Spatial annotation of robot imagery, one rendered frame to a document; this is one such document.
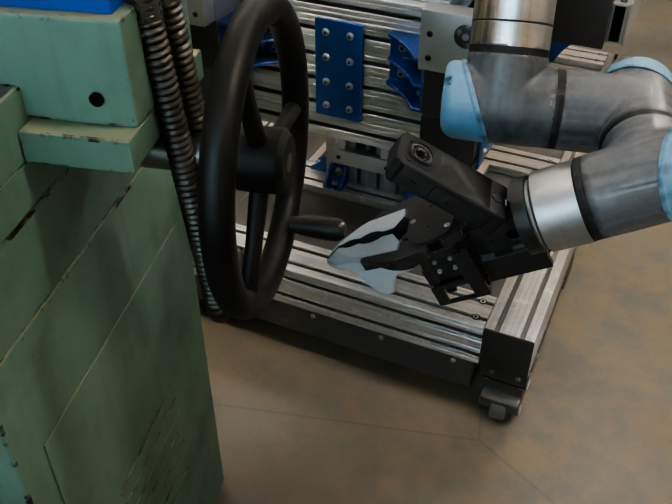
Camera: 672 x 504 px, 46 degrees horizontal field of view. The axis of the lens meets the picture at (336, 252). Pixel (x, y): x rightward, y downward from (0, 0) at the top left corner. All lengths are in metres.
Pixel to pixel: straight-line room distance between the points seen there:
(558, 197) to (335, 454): 0.91
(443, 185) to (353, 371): 0.98
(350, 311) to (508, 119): 0.82
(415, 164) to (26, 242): 0.33
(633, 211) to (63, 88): 0.47
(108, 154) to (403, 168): 0.24
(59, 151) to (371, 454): 0.97
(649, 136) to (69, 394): 0.58
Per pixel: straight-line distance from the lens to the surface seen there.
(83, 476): 0.89
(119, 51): 0.63
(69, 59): 0.65
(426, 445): 1.52
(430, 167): 0.69
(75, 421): 0.85
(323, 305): 1.54
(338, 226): 0.79
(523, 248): 0.74
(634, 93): 0.76
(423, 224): 0.74
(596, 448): 1.58
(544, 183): 0.70
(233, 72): 0.60
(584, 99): 0.76
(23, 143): 0.69
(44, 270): 0.75
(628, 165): 0.69
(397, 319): 1.47
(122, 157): 0.65
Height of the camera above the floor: 1.18
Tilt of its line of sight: 38 degrees down
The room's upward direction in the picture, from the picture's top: straight up
